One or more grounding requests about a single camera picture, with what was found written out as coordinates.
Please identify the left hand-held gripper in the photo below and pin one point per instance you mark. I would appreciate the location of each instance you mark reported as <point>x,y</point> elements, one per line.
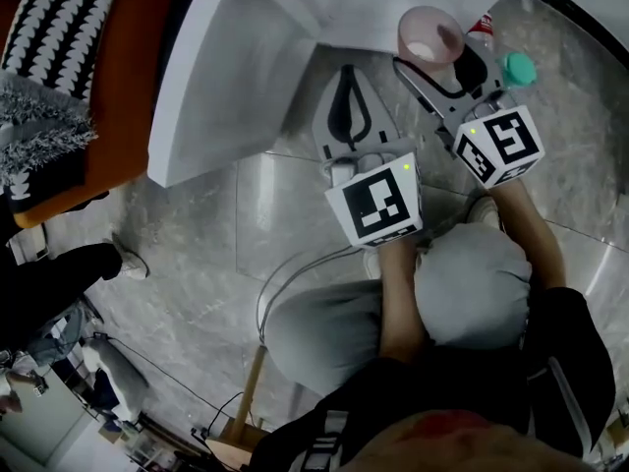
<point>378,204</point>

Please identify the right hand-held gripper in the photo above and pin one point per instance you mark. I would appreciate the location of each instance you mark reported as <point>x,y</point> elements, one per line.
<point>506,140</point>

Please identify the pink translucent cup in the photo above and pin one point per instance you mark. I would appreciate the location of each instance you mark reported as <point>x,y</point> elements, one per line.
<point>430,37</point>

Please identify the person's right forearm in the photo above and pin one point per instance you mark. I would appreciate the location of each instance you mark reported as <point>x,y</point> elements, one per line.
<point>531,234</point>

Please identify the person's left forearm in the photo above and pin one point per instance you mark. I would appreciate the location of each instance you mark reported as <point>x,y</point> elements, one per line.
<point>400,303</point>

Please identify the clear bottle with red label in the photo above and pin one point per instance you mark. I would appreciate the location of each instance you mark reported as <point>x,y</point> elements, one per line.
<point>482,26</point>

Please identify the bottle with teal cap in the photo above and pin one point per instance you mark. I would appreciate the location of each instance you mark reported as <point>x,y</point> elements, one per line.
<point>516,69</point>

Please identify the white low table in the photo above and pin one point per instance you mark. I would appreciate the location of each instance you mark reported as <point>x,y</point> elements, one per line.
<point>231,76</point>

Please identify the person's white right shoe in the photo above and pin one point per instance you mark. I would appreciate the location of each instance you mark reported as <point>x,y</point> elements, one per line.
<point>486,212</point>

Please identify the person's white shoe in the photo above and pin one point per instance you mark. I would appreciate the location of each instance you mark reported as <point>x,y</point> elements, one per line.
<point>372,263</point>
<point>486,212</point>

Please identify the person's white left shoe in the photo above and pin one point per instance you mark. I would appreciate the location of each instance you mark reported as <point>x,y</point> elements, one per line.
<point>372,263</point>

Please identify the person's grey trousers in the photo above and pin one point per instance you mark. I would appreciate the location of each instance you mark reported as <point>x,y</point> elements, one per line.
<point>472,283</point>

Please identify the orange sofa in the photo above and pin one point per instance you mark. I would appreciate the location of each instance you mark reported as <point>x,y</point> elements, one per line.
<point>128,106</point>

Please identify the wooden stool leg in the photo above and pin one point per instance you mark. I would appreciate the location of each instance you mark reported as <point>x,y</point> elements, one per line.
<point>249,391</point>

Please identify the black and white patterned cushion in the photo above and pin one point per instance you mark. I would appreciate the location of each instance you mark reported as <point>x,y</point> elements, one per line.
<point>64,22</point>

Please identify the person's black jacket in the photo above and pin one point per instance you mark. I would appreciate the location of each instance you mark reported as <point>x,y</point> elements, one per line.
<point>565,362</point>

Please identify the grey shaggy blanket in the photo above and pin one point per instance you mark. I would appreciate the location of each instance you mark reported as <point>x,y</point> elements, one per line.
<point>39,131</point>

